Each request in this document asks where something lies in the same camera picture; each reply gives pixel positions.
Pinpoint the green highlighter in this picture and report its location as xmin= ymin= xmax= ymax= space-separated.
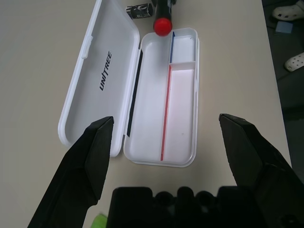
xmin=91 ymin=213 xmax=109 ymax=228

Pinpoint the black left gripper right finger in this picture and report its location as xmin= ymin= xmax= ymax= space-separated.
xmin=218 ymin=113 xmax=304 ymax=228

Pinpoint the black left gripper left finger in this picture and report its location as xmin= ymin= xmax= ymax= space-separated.
xmin=27 ymin=116 xmax=114 ymax=228

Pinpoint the blue flat floor item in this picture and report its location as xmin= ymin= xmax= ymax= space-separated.
xmin=275 ymin=20 xmax=295 ymax=34

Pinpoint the black marker red cap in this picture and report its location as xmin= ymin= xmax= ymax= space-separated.
xmin=152 ymin=0 xmax=173 ymax=38

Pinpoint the small black white eraser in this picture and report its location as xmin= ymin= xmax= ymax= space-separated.
xmin=125 ymin=2 xmax=154 ymax=19

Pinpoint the white perforated clog shoe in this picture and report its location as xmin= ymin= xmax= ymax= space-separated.
xmin=271 ymin=0 xmax=304 ymax=22
xmin=284 ymin=52 xmax=304 ymax=72

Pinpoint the white plastic pencil case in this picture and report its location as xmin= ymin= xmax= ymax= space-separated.
xmin=57 ymin=0 xmax=200 ymax=168

